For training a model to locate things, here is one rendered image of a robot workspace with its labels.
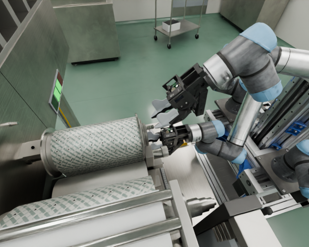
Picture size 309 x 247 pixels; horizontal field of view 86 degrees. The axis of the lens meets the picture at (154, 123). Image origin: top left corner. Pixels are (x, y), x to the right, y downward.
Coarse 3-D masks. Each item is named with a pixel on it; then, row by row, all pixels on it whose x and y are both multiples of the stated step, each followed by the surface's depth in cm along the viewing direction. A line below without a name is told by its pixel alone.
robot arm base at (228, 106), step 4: (228, 100) 122; (232, 100) 114; (228, 104) 118; (232, 104) 114; (236, 104) 112; (240, 104) 111; (228, 108) 118; (232, 108) 115; (236, 108) 114; (232, 112) 116; (236, 112) 115
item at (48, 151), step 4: (140, 128) 47; (48, 136) 46; (48, 140) 45; (48, 144) 44; (48, 148) 44; (144, 148) 48; (48, 152) 43; (48, 156) 43; (48, 160) 43; (52, 160) 44; (52, 164) 44; (52, 168) 45; (56, 168) 45
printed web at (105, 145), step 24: (120, 120) 49; (72, 144) 44; (96, 144) 45; (120, 144) 46; (72, 168) 46; (96, 168) 50; (96, 192) 28; (120, 192) 27; (144, 192) 27; (24, 216) 25; (48, 216) 24
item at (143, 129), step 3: (144, 123) 52; (141, 126) 50; (144, 126) 50; (141, 129) 50; (144, 129) 50; (144, 132) 49; (144, 135) 49; (147, 135) 49; (144, 138) 49; (147, 138) 49; (144, 141) 50; (147, 141) 50; (144, 144) 50; (147, 144) 51
